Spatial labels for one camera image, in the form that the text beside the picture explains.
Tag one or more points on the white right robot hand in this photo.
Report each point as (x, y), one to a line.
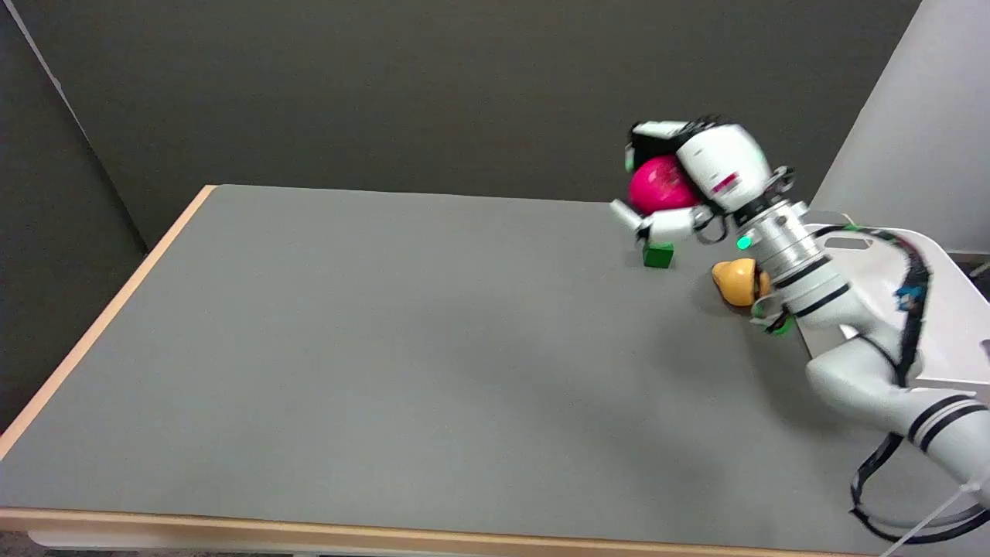
(719, 166)

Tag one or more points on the pink ball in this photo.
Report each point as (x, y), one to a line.
(659, 186)

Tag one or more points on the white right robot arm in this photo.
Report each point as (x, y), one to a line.
(843, 340)

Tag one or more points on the white plastic box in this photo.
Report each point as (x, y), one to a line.
(928, 309)

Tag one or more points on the green cube block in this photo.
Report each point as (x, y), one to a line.
(658, 254)

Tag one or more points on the yellow pear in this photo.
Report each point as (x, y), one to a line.
(739, 281)

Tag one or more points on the white wall panel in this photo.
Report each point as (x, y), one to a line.
(913, 131)

